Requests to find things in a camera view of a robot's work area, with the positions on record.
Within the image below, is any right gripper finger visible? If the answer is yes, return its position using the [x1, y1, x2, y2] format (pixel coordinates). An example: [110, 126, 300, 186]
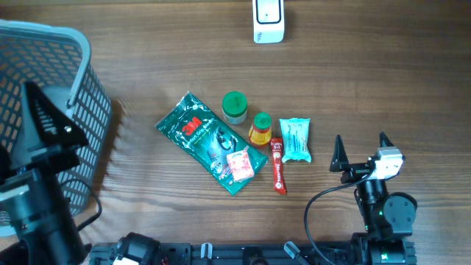
[329, 135, 350, 172]
[379, 132, 394, 148]

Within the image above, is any light blue wipes packet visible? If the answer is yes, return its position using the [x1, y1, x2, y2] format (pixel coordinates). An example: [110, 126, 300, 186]
[280, 118, 312, 163]

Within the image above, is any red coffee stick sachet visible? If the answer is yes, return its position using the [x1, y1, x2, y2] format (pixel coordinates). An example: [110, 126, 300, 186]
[270, 138, 287, 195]

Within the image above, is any green cap sauce bottle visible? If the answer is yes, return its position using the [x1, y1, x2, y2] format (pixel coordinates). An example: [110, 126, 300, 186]
[249, 112, 272, 148]

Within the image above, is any pink tissue packet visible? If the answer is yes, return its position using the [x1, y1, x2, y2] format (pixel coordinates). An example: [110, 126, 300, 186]
[226, 147, 255, 183]

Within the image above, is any green lid white jar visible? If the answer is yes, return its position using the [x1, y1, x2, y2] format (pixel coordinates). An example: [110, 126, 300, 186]
[222, 91, 248, 125]

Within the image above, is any green 3M gloves packet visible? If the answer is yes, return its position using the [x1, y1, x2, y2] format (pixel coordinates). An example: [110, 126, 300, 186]
[155, 92, 269, 195]

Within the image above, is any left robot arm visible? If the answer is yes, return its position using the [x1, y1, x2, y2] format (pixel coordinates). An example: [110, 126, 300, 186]
[1, 81, 88, 264]

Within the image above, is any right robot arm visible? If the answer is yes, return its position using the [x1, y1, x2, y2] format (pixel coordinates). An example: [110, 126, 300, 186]
[330, 132, 417, 241]

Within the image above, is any white barcode scanner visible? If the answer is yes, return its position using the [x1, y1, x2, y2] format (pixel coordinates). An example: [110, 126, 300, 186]
[252, 0, 285, 44]

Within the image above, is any grey plastic mesh basket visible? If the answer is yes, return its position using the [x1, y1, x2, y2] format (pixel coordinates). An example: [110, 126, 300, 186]
[1, 21, 112, 216]

